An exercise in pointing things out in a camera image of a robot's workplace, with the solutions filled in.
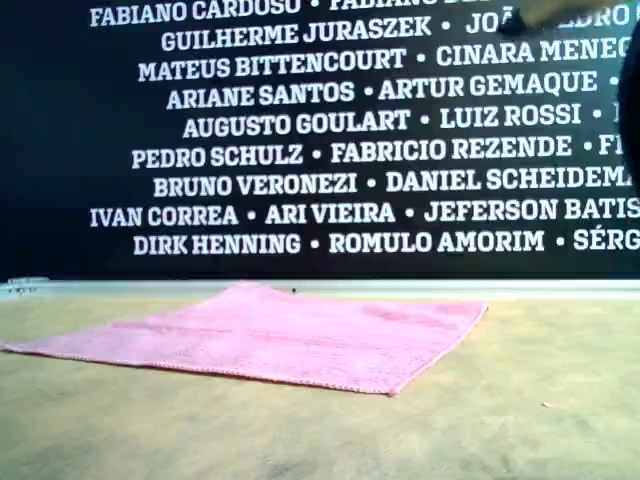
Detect black banner with white names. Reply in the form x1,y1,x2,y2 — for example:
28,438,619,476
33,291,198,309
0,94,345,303
0,0,640,281

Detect aluminium frame rail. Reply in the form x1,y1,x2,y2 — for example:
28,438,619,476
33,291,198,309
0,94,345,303
0,277,640,301

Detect right gripper fixed finger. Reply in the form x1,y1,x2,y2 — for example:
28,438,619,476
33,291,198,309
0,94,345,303
497,0,631,37

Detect beige felt table cover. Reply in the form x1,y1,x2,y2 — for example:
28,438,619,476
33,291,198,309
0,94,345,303
0,289,640,480

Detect pink terry cloth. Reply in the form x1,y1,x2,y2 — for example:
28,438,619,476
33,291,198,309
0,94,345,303
0,281,490,399

